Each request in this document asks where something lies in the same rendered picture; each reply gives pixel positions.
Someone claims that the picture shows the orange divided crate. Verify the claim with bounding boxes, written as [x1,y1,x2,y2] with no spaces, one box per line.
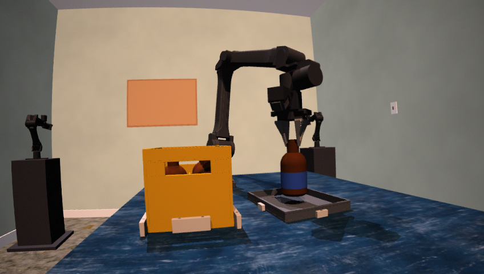
[142,146,234,233]

